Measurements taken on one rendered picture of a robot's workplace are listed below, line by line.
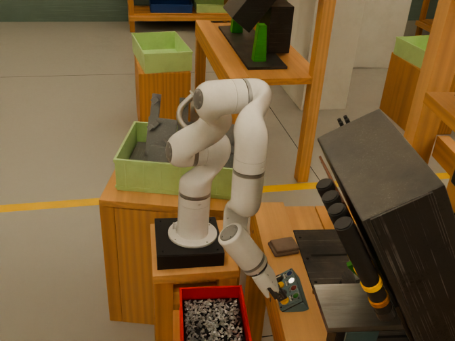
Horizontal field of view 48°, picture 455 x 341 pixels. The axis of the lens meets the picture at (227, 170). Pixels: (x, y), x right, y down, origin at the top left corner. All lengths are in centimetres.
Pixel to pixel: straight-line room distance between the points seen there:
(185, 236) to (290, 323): 52
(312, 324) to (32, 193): 275
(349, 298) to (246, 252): 32
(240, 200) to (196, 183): 43
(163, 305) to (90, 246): 148
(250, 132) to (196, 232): 69
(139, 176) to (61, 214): 142
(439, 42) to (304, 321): 108
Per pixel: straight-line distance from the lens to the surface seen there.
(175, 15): 775
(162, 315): 206
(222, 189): 238
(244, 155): 136
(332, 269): 193
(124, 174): 242
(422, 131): 214
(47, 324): 299
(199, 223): 191
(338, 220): 104
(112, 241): 256
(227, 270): 193
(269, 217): 213
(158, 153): 256
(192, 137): 168
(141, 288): 272
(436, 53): 203
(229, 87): 144
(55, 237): 355
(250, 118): 135
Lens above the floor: 214
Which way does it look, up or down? 31 degrees down
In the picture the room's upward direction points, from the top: 3 degrees clockwise
